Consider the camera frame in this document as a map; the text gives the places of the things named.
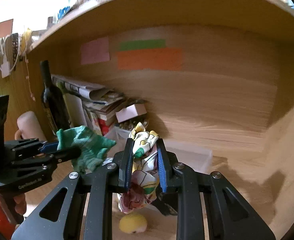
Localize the person's hand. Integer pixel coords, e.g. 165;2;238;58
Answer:
13;193;27;215

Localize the yellow round plush toy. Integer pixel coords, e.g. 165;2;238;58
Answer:
119;213;148;234

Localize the wooden shelf board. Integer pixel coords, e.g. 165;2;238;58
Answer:
30;0;294;50

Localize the white paper card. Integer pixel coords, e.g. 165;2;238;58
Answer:
116;103;147;123

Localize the pink thermos flask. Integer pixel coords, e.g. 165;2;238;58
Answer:
14;111;47;141

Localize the dark wine bottle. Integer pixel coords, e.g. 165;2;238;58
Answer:
40;60;70;134

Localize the small bowl of trinkets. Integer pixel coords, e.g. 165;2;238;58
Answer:
118;118;149;131

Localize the pink sticky note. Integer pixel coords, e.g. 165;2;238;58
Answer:
80;37;110;65

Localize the orange sticky note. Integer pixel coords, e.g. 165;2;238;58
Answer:
117;48;183;71

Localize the floral patterned cloth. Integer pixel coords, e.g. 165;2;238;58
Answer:
118;122;159;214

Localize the stack of books and papers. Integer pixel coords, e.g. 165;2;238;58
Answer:
52;74;126;135

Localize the green striped cloth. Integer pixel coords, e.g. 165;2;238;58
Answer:
56;126;116;174

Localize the clear plastic storage box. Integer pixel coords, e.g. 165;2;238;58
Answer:
104;127;213;174

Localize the black chain strap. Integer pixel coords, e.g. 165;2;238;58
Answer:
10;32;20;71

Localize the green sticky note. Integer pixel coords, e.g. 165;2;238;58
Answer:
118;39;166;51

